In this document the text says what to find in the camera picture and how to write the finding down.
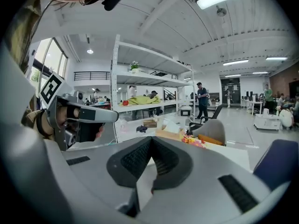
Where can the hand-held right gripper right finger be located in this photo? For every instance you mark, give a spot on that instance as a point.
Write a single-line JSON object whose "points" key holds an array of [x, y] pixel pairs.
{"points": [[198, 195]]}

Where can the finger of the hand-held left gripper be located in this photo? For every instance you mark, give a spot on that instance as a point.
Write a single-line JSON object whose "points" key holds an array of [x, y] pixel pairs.
{"points": [[107, 116]]}

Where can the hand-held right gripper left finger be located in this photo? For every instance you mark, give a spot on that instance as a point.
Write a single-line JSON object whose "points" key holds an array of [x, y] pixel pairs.
{"points": [[93, 171]]}

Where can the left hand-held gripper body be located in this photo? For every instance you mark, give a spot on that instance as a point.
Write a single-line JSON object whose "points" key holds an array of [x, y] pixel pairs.
{"points": [[54, 115]]}

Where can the colourful potted flower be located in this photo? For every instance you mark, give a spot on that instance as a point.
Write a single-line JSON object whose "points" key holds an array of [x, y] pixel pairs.
{"points": [[191, 141]]}

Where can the person's left forearm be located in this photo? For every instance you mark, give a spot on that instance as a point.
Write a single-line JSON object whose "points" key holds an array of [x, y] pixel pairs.
{"points": [[35, 122]]}

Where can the person's left hand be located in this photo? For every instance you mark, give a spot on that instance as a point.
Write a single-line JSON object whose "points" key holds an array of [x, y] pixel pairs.
{"points": [[67, 114]]}

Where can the red round object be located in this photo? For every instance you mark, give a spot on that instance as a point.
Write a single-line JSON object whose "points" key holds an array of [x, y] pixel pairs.
{"points": [[125, 102]]}

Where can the dark crumpled cloth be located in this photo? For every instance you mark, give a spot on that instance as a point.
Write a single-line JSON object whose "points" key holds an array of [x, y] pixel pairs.
{"points": [[141, 129]]}

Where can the yellow-green cloth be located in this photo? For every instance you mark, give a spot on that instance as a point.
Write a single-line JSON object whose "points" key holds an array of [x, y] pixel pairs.
{"points": [[143, 100]]}

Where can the black balcony railing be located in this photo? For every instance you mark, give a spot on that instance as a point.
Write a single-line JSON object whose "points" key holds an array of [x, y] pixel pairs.
{"points": [[92, 76]]}

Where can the small wooden box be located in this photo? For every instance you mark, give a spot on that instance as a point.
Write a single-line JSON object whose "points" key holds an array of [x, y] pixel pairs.
{"points": [[150, 123]]}

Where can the white-flowered plant in white pot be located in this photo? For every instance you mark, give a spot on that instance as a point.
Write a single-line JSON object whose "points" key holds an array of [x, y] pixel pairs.
{"points": [[134, 67]]}

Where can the orange cushion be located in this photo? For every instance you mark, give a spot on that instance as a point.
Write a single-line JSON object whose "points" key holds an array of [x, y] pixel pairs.
{"points": [[210, 140]]}

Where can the white metal shelf rack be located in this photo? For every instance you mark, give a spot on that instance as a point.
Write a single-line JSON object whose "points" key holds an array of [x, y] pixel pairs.
{"points": [[151, 78]]}

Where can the large window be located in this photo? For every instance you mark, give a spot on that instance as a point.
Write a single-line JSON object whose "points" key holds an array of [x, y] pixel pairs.
{"points": [[50, 57]]}

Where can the wooden tissue box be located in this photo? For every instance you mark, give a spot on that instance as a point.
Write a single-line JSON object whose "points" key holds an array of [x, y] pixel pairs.
{"points": [[168, 130]]}

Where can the grey shell chair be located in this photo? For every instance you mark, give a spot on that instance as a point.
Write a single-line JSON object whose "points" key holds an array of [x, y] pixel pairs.
{"points": [[213, 128]]}

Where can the white box appliance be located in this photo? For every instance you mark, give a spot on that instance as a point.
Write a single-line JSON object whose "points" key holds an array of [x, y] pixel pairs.
{"points": [[185, 110]]}

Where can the black office chair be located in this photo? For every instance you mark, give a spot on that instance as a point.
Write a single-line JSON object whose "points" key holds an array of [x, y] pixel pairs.
{"points": [[213, 113]]}

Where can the dark blue chair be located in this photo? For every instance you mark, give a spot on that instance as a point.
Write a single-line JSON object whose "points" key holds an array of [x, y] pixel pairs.
{"points": [[278, 162]]}

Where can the person's camouflage jacket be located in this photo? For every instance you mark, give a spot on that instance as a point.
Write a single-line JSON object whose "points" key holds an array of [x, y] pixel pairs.
{"points": [[23, 31]]}

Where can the white rolling cart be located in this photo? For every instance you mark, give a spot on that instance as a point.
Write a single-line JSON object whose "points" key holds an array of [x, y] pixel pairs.
{"points": [[267, 122]]}

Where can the white office desk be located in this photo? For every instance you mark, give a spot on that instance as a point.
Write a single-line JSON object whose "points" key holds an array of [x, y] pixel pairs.
{"points": [[253, 104]]}

